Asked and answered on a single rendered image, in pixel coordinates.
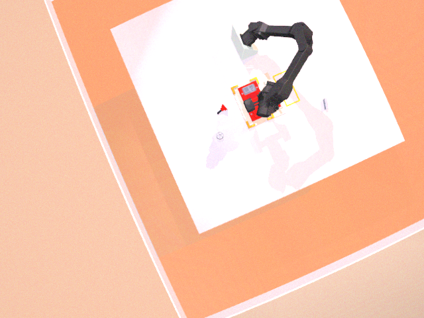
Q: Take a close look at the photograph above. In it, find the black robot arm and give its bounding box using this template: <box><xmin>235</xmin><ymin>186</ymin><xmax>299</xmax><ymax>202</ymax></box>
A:
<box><xmin>240</xmin><ymin>21</ymin><xmax>313</xmax><ymax>117</ymax></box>

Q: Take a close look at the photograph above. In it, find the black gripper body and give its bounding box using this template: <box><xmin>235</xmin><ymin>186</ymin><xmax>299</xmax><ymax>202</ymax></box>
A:
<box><xmin>244</xmin><ymin>91</ymin><xmax>261</xmax><ymax>113</ymax></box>

